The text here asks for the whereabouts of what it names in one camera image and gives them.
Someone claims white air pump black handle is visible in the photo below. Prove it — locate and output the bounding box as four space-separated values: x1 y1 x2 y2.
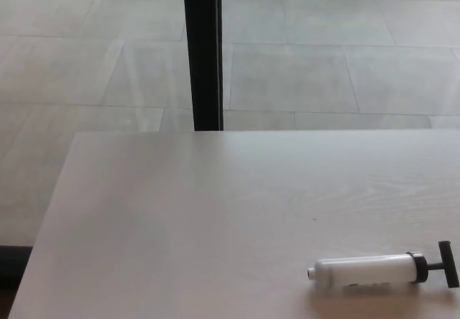
307 240 460 293

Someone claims black window frame post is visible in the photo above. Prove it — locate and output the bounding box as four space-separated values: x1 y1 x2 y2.
181 0 226 132

